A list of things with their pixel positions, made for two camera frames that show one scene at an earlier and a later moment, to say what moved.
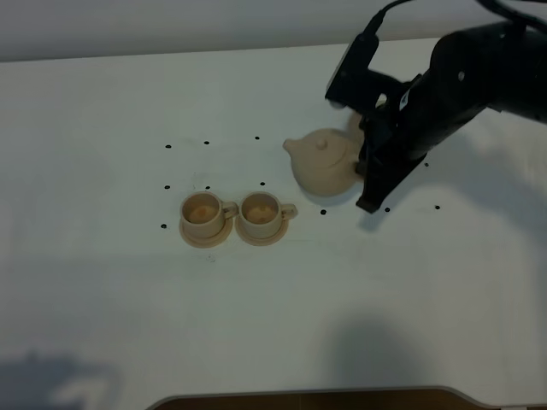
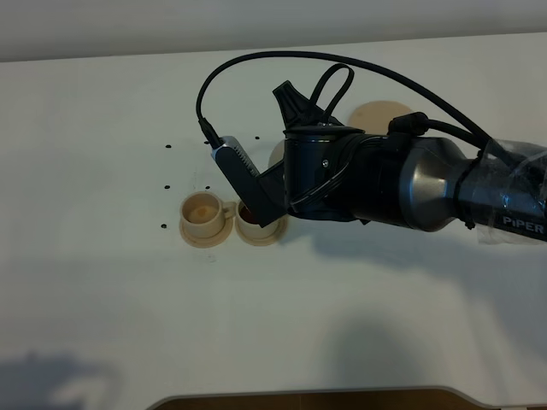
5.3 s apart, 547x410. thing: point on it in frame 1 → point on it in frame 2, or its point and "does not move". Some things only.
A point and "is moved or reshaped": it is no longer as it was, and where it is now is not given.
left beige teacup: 203,213 does not move
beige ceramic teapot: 324,161 is moved or reshaped
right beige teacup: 261,214 does not move
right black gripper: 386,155 → 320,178
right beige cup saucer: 261,241 does not move
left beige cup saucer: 208,242 does not move
